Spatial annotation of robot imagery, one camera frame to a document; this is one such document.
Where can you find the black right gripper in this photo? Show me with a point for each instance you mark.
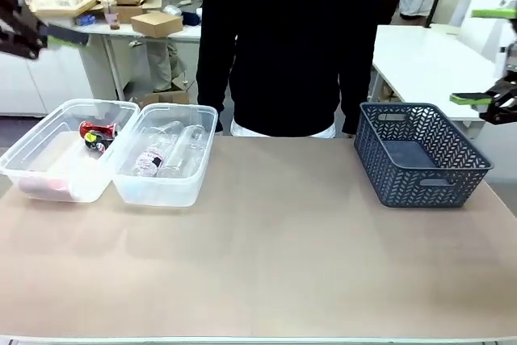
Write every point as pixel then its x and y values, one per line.
pixel 511 58

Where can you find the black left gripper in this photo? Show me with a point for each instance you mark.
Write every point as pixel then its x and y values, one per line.
pixel 20 34

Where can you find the black soda can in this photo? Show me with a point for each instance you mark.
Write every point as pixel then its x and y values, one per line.
pixel 99 143

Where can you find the clear plastic bin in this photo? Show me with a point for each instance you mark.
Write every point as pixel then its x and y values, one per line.
pixel 161 191
pixel 48 159

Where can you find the clear plastic bottle with label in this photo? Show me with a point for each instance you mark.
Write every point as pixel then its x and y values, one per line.
pixel 149 157

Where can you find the person's left forearm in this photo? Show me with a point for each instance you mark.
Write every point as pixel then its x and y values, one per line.
pixel 355 94

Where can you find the person's right forearm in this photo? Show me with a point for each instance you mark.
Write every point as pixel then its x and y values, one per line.
pixel 210 86

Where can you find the dark blue woven-pattern basket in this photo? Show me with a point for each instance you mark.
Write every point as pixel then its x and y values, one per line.
pixel 408 191

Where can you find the small blue packet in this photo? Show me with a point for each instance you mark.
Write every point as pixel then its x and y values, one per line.
pixel 86 19

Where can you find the plastic cup with drink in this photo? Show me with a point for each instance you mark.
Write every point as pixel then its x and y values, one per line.
pixel 112 18

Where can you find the open cardboard box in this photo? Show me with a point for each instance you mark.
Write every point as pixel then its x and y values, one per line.
pixel 129 7

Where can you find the white background table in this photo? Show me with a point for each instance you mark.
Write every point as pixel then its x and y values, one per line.
pixel 121 34

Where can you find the white side table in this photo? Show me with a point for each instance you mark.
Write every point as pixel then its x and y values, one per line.
pixel 420 58

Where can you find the closed cardboard box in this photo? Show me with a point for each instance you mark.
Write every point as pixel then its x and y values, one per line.
pixel 157 23

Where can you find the white cabinet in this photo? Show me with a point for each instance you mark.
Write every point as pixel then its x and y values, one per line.
pixel 48 86

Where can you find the silver crumpled object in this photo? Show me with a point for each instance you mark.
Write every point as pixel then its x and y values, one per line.
pixel 173 9

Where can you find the navy blue cloth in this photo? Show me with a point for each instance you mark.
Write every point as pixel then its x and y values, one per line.
pixel 191 18

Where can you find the cardboard box on floor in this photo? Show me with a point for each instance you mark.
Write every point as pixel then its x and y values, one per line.
pixel 165 98

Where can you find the person in black sweater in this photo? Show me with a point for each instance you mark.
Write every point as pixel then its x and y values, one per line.
pixel 287 38

